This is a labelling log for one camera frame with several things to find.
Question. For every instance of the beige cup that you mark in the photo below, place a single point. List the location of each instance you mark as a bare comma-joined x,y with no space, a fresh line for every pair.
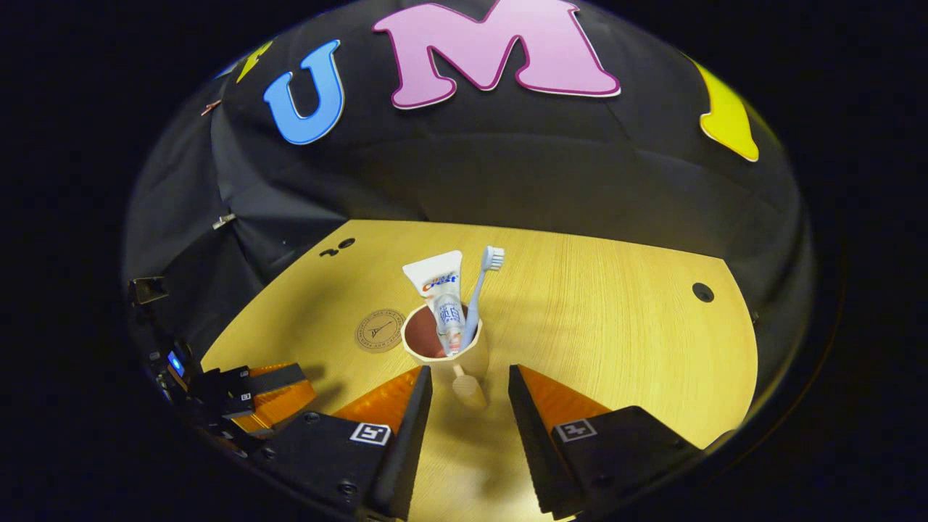
464,366

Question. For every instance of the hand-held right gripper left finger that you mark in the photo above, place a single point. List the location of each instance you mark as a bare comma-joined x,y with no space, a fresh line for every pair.
406,449

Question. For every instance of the white toothpaste tube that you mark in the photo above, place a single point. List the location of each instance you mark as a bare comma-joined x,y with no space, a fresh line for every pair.
438,283

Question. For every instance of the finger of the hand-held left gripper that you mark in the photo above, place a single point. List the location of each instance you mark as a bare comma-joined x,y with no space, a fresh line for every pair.
283,406
279,378

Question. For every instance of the white and blue toothbrush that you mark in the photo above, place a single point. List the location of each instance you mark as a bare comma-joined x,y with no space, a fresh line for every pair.
478,290

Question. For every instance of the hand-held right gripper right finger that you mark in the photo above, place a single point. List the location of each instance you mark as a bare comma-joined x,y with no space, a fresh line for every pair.
533,449

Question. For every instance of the round brown coaster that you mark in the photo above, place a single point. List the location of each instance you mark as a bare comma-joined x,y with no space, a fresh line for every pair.
377,332

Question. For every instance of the silver metal clip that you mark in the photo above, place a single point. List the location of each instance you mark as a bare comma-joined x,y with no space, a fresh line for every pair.
223,220

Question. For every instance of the black backdrop cloth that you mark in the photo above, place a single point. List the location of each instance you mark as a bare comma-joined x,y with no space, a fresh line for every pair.
507,167

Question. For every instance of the red clip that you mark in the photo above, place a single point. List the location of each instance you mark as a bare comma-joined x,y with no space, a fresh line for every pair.
211,107

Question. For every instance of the wooden desktop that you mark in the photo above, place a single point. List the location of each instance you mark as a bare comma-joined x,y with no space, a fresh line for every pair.
616,341

